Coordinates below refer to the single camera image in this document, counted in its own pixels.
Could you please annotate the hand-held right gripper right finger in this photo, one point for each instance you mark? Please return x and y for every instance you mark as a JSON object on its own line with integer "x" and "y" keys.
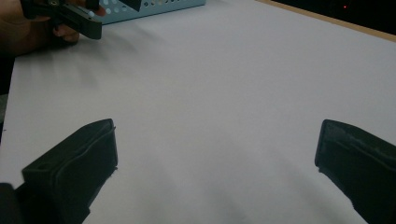
{"x": 361, "y": 161}

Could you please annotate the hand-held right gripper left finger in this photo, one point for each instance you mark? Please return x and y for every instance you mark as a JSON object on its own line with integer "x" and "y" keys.
{"x": 71, "y": 165}

